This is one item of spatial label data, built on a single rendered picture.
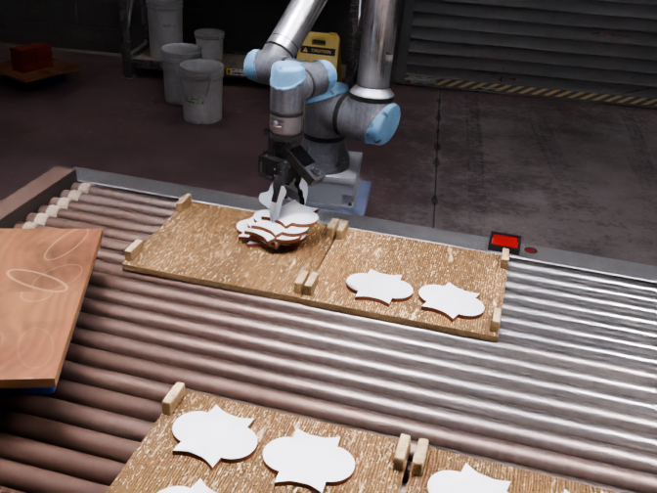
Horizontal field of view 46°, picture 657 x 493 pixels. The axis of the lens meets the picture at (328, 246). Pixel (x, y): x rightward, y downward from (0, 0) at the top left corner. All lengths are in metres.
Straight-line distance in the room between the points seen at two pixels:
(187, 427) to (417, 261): 0.74
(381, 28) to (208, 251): 0.70
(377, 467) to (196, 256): 0.73
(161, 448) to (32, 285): 0.42
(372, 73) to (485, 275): 0.60
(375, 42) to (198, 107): 3.38
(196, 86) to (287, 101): 3.55
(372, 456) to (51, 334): 0.57
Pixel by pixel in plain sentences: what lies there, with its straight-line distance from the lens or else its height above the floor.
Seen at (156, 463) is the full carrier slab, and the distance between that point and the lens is 1.26.
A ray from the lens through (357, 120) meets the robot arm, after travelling 2.04.
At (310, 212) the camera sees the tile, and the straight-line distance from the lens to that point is 1.84.
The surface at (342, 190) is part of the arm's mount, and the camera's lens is 2.15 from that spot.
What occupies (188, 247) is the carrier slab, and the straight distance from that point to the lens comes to 1.82.
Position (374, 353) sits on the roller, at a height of 0.91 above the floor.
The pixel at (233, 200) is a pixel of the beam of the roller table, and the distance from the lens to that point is 2.09.
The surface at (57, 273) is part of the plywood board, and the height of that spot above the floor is 1.04.
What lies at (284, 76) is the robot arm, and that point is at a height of 1.33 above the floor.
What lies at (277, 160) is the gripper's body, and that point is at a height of 1.13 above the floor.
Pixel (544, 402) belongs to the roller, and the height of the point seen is 0.92.
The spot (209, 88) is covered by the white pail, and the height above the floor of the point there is 0.25.
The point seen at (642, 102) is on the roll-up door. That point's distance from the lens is 6.66.
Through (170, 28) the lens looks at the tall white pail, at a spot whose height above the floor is 0.38.
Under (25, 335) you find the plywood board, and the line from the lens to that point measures 1.39.
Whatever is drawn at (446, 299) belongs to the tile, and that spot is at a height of 0.95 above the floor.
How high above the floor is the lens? 1.81
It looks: 28 degrees down
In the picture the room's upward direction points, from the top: 4 degrees clockwise
